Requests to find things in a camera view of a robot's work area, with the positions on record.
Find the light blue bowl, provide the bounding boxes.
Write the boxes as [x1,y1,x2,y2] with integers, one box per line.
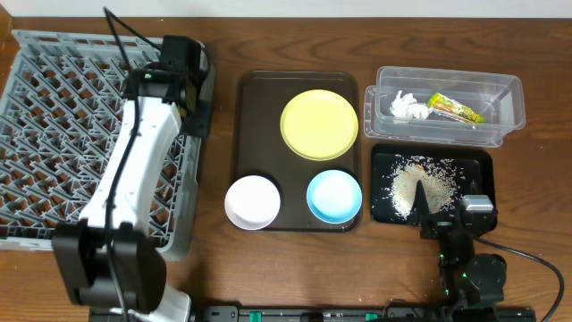
[306,170,363,225]

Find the green orange snack wrapper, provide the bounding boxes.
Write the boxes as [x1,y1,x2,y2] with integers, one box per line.
[426,93,485,123]

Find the yellow plate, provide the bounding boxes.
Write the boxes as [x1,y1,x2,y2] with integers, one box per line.
[280,89,358,161]

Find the pink bowl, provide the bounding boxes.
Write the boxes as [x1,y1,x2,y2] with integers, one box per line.
[224,175,281,231]

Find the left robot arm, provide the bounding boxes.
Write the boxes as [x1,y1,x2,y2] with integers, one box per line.
[52,35,215,321]

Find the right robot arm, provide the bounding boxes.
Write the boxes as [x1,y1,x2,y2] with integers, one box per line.
[408,182,507,321]

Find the clear plastic waste bin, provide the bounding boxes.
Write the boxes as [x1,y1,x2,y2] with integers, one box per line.
[364,66,526,148]

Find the rice and food scraps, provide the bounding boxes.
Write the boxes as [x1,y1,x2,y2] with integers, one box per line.
[383,154,466,220]

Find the black tray bin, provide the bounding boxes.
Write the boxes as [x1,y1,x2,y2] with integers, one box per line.
[370,143,496,225]

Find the crumpled white tissue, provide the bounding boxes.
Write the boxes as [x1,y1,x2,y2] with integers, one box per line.
[390,90,433,119]

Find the dark brown serving tray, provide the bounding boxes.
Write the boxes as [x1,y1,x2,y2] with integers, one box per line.
[232,71,362,233]

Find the grey plastic dish rack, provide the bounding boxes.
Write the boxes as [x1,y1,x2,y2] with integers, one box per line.
[0,29,215,262]

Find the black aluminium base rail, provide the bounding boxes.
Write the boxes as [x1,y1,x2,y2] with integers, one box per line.
[88,303,537,322]

